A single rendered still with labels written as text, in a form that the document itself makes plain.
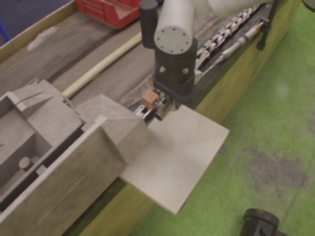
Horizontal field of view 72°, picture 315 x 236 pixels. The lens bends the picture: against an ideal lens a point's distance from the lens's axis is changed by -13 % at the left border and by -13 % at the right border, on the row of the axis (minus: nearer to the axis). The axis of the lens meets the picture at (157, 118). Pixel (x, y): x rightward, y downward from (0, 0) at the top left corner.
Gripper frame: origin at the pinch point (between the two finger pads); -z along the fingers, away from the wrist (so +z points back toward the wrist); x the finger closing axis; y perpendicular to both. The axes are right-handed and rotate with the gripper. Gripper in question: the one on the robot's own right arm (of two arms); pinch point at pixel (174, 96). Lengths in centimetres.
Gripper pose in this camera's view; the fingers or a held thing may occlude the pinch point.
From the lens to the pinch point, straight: 62.9
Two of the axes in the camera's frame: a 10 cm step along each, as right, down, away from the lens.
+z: -0.3, -5.5, -8.4
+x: -7.7, -5.2, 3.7
